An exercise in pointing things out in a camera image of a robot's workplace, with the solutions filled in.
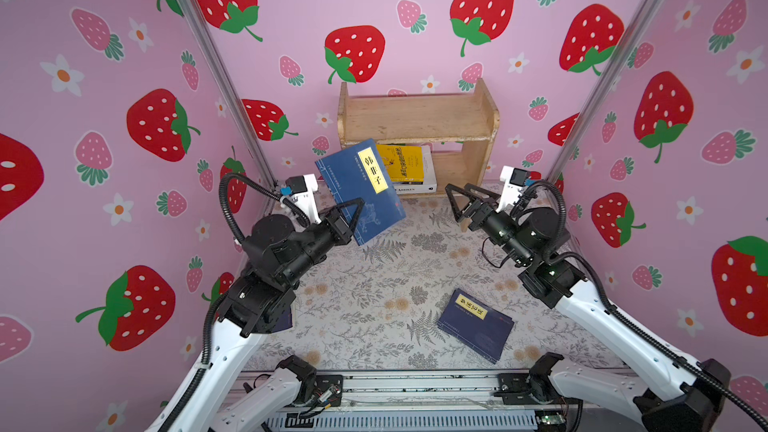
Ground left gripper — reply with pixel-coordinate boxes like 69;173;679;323
281;199;360;293

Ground white hardcover book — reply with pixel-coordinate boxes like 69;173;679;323
393;145;437;194

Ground blue book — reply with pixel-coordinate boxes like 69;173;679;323
437;288;515;364
315;139;406;246

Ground yellow cartoon cover book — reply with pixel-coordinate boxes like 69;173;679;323
377;144;425;184

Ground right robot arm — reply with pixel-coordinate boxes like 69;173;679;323
446;181;730;431

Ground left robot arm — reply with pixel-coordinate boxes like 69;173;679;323
149;198;364;431

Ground wooden two-tier shelf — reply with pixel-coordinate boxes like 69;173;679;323
337;80;500;197

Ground dark purple book left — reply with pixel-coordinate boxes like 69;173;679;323
270;307;293;334

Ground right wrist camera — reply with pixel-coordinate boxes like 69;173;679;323
496;166;529;213

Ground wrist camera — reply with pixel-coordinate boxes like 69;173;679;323
496;166;529;213
279;174;321;227

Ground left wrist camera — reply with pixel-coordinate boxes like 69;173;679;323
279;174;321;227

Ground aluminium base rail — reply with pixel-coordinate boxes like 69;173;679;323
173;368;679;432

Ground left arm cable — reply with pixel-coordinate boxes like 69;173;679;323
157;172;313;432

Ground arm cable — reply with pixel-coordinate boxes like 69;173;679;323
157;172;313;432
479;179;768;432

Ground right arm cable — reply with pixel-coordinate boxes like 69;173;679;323
479;179;768;432

